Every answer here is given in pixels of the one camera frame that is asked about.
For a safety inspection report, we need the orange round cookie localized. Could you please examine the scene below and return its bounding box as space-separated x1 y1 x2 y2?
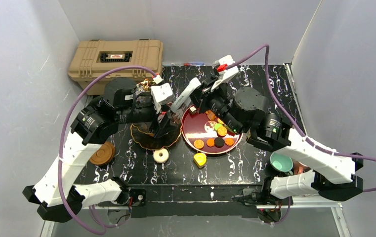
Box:
206 138 215 147

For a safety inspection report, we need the brown round wooden coaster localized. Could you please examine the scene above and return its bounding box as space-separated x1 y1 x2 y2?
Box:
89 142 115 166

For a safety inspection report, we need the silver fork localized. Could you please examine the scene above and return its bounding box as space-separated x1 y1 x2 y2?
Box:
170 78 201 113

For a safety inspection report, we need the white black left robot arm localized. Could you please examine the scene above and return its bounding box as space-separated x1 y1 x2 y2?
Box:
23 78 174 223

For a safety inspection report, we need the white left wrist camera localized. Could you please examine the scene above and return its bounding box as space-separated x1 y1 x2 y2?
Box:
150 74 175 114

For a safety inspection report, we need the dark chocolate sandwich cookie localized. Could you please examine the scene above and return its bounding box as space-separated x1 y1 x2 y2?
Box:
214 137 225 148

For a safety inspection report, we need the red blue pen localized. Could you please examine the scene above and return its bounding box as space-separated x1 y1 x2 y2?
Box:
183 62 204 66

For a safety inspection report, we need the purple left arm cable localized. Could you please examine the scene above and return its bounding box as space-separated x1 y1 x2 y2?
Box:
57 66 162 236

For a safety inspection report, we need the yellow swirl roll cake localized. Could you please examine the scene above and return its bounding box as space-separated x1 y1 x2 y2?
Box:
193 153 207 169

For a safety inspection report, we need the tan plastic toolbox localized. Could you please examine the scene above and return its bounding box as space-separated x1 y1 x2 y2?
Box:
68 39 164 89

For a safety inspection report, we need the yellow round cracker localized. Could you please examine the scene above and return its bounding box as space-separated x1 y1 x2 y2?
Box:
194 139 205 150

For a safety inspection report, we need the strawberry white cake slice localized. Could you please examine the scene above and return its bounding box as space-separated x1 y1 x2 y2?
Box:
188 105 197 115

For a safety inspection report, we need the aluminium frame rail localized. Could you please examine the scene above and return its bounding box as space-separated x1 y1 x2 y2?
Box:
40 185 352 237

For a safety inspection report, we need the chocolate chip cookie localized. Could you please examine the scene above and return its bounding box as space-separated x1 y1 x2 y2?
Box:
224 138 235 147

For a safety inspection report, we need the yellow cracker under chocolate cookie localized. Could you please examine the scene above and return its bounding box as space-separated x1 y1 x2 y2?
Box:
217 126 228 137

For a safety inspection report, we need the dark red round tray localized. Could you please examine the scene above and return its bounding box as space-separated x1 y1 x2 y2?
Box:
181 107 244 156

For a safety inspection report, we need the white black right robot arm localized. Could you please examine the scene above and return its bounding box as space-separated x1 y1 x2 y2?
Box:
187 78 364 201

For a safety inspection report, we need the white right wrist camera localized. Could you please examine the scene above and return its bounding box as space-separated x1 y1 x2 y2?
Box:
211 55 239 92

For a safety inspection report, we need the green macaron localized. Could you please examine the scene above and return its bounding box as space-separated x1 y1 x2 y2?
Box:
213 123 223 131

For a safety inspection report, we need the golden croissant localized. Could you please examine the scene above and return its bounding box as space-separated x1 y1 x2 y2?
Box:
206 111 216 121

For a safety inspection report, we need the teal saucer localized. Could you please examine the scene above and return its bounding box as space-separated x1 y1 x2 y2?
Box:
270 153 293 173

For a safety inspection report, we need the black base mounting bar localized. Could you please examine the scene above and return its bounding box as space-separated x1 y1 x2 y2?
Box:
100 185 293 218

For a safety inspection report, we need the three tier glass stand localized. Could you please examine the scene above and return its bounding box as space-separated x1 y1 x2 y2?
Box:
130 78 183 152

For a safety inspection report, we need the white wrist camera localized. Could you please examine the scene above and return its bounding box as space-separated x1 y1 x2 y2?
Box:
150 74 175 114
211 55 239 92

